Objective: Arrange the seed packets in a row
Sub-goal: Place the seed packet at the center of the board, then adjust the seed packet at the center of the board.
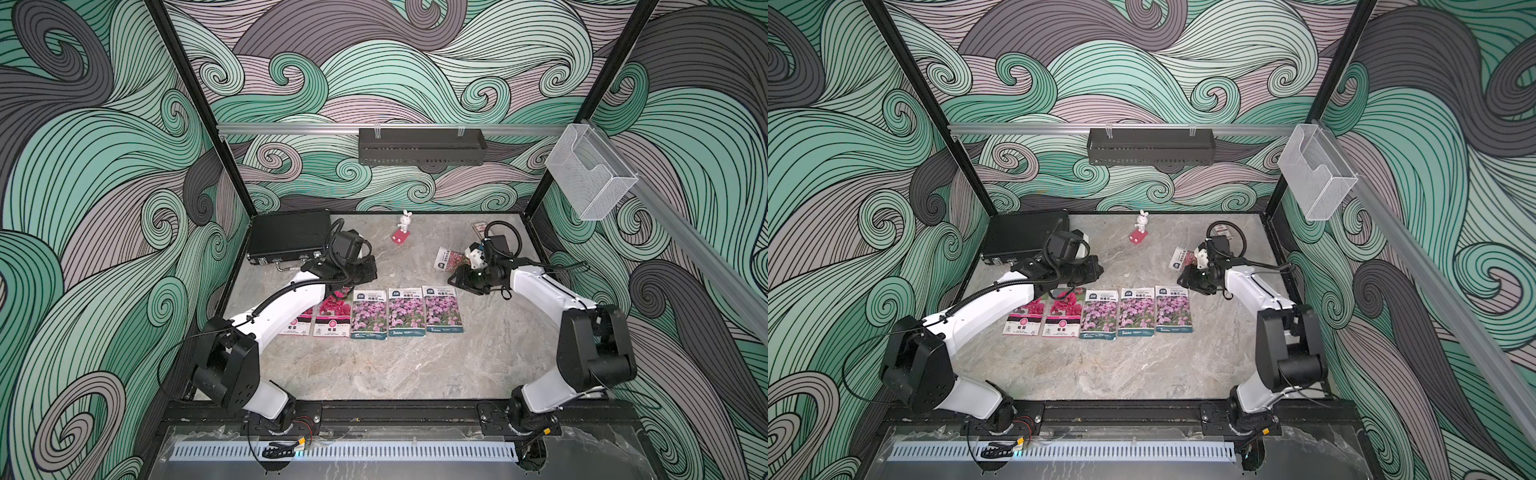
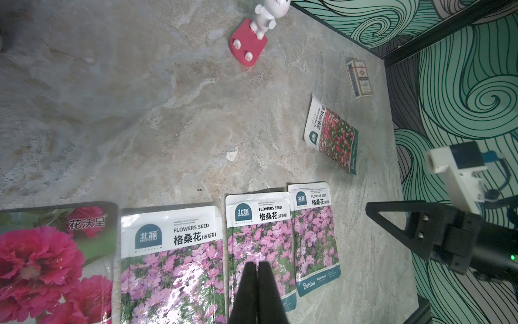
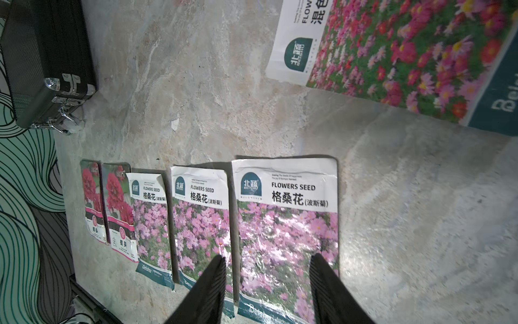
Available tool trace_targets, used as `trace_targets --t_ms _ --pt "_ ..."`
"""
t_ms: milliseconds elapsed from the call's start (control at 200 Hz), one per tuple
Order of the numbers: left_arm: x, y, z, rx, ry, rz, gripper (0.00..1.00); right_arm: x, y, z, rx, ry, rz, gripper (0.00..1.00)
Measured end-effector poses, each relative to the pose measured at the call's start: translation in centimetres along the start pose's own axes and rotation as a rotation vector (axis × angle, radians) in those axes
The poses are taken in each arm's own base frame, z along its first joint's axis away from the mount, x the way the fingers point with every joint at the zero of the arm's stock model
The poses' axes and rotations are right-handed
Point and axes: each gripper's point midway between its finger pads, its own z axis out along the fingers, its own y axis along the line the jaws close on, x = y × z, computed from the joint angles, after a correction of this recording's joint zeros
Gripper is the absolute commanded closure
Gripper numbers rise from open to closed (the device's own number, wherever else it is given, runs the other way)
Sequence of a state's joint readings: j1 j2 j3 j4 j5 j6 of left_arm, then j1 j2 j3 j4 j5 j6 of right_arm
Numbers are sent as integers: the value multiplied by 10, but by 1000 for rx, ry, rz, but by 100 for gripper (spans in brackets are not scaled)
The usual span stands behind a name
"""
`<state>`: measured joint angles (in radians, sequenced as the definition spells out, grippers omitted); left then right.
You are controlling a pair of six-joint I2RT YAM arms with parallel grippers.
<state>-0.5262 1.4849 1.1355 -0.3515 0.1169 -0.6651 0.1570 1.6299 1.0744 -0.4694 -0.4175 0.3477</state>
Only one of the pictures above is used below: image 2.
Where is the purple flower seed packet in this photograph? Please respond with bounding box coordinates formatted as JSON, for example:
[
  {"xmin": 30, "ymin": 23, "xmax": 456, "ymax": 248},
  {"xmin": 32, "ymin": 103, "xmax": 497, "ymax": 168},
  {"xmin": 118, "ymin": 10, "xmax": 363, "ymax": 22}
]
[{"xmin": 288, "ymin": 182, "xmax": 341, "ymax": 297}]

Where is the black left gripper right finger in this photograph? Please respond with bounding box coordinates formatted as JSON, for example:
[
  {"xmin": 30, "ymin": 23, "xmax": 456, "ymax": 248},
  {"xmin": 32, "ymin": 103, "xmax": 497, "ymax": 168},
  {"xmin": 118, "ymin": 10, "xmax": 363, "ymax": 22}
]
[{"xmin": 258, "ymin": 262, "xmax": 289, "ymax": 324}]

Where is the red flower seed packet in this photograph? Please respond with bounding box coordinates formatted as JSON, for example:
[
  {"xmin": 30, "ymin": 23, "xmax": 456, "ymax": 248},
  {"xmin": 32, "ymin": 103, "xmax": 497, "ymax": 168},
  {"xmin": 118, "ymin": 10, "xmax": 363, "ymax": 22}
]
[{"xmin": 304, "ymin": 94, "xmax": 359, "ymax": 175}]

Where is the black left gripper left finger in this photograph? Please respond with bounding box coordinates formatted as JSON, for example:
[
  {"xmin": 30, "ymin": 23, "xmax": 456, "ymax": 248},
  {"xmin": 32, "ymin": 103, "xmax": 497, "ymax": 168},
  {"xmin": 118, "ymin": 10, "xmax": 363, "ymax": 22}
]
[{"xmin": 228, "ymin": 263, "xmax": 258, "ymax": 324}]

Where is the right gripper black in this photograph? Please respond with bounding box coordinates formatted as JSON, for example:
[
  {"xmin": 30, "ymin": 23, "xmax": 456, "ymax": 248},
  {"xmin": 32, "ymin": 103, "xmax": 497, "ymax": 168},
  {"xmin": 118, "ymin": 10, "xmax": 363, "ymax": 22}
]
[{"xmin": 366, "ymin": 201, "xmax": 517, "ymax": 284}]

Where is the white rabbit figurine pink base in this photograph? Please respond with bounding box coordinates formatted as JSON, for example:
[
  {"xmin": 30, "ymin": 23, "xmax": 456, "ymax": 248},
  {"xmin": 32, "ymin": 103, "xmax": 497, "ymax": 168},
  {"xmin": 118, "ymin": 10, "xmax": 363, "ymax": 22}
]
[{"xmin": 229, "ymin": 0, "xmax": 291, "ymax": 68}]

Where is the white teal seed packet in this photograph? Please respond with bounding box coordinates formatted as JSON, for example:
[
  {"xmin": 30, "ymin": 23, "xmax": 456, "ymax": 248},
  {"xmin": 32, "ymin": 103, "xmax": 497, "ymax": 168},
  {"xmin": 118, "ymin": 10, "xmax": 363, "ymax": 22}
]
[{"xmin": 225, "ymin": 192, "xmax": 297, "ymax": 312}]

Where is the small seed packet far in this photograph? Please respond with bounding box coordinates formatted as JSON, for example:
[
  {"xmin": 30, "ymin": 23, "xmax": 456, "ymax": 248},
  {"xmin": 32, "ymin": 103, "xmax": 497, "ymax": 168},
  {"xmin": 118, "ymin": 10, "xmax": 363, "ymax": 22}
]
[{"xmin": 347, "ymin": 59, "xmax": 374, "ymax": 99}]

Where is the white back seed packet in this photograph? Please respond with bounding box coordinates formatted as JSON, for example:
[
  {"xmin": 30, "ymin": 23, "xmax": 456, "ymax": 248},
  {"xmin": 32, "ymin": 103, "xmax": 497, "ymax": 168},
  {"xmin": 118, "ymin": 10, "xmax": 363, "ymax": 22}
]
[{"xmin": 121, "ymin": 205, "xmax": 227, "ymax": 323}]

